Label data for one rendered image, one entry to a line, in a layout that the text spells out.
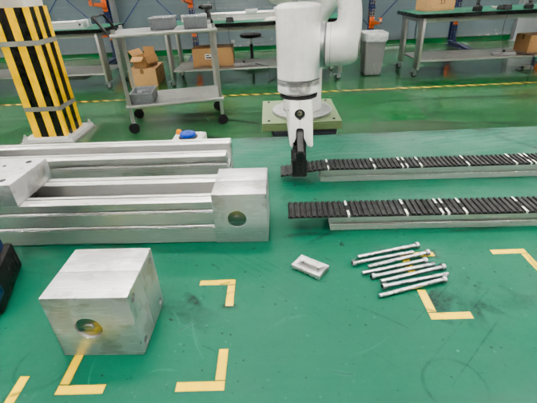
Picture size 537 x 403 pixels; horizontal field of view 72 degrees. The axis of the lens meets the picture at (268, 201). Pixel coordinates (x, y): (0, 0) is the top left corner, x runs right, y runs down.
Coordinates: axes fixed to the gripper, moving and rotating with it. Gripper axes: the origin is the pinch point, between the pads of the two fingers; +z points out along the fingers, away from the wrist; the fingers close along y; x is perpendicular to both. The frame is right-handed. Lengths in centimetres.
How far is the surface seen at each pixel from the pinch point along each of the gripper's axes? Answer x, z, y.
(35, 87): 214, 32, 248
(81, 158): 45.8, -4.6, -4.4
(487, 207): -31.7, 0.4, -20.1
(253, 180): 8.7, -5.6, -19.0
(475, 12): -241, 3, 442
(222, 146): 17.0, -3.5, 2.4
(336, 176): -8.3, 2.7, -1.7
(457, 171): -34.7, 2.5, -1.4
